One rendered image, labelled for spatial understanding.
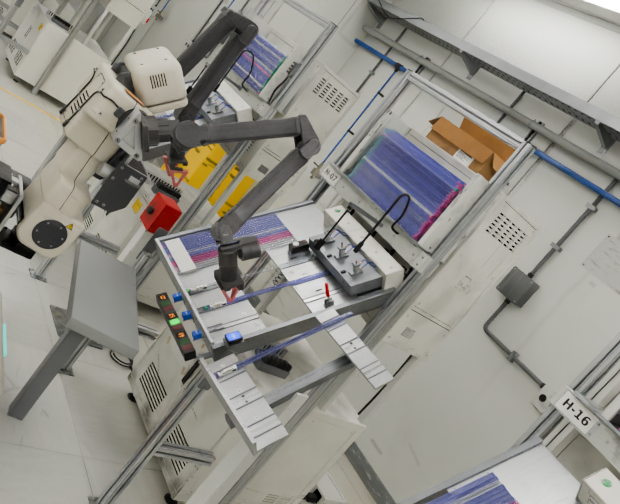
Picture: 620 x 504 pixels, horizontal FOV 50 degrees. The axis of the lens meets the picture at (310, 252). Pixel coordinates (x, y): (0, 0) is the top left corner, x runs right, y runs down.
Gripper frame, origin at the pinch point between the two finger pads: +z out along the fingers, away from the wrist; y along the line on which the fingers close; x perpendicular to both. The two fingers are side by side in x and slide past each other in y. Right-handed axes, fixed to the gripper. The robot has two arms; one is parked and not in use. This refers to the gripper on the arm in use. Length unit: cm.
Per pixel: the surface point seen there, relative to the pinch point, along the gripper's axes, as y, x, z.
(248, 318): 11.3, -10.0, 20.2
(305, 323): 1.2, -27.2, 20.9
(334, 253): 25, -51, 13
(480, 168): 33, -124, -3
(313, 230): 50, -55, 19
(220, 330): 9.8, 1.0, 20.4
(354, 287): 5, -49, 15
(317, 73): 146, -105, -9
